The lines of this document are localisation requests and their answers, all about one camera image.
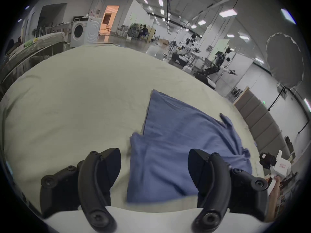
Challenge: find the blue shirt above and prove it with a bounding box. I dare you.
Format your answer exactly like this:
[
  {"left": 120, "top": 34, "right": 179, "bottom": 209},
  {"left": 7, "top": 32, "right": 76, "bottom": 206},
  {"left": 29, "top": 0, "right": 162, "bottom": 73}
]
[{"left": 127, "top": 89, "right": 253, "bottom": 203}]

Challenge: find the black robot on stand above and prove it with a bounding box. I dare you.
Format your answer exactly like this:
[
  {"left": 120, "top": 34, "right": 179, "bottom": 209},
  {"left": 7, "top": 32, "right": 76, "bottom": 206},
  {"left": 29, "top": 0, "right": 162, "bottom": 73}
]
[{"left": 194, "top": 46, "right": 238, "bottom": 88}]

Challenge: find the bed with beige sheet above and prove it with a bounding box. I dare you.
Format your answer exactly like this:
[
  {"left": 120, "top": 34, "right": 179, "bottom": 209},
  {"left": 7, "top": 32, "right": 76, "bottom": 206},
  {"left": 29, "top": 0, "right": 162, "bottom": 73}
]
[{"left": 0, "top": 44, "right": 266, "bottom": 218}]

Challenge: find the person's right hand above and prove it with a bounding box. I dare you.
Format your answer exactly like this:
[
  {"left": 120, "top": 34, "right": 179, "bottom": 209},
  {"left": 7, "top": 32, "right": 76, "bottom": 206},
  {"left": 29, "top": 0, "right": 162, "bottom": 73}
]
[{"left": 268, "top": 175, "right": 282, "bottom": 191}]

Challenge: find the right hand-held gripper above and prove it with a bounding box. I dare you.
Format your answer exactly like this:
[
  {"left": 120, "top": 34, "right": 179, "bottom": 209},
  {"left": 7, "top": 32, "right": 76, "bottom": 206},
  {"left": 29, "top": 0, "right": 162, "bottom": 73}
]
[{"left": 259, "top": 150, "right": 292, "bottom": 179}]

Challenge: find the white washing machine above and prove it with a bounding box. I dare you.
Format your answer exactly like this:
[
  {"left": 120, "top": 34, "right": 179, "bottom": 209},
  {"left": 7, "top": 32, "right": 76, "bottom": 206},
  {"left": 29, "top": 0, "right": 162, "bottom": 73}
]
[{"left": 70, "top": 16, "right": 103, "bottom": 48}]

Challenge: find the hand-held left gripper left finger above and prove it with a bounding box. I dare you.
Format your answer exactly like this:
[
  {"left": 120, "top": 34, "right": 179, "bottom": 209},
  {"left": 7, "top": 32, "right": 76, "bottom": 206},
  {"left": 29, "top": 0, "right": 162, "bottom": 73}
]
[{"left": 40, "top": 148, "right": 121, "bottom": 233}]

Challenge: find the padded grey headboard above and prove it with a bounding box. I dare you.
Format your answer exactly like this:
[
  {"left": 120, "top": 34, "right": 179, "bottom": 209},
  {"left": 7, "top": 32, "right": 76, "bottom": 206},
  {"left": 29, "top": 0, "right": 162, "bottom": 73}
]
[{"left": 234, "top": 86, "right": 291, "bottom": 160}]

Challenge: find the photo umbrella on stand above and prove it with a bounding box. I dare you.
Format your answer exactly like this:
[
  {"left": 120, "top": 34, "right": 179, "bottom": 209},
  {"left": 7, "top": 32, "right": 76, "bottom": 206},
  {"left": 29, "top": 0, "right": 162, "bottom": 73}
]
[{"left": 265, "top": 32, "right": 305, "bottom": 111}]

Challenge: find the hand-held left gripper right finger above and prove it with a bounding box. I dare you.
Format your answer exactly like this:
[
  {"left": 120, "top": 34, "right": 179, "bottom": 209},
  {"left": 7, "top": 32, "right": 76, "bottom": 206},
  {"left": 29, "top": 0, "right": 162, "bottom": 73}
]
[{"left": 189, "top": 149, "right": 269, "bottom": 233}]

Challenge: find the person's right forearm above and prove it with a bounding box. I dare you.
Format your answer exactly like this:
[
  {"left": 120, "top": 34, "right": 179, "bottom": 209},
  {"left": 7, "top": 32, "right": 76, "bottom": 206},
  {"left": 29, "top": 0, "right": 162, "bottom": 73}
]
[{"left": 264, "top": 185, "right": 280, "bottom": 222}]

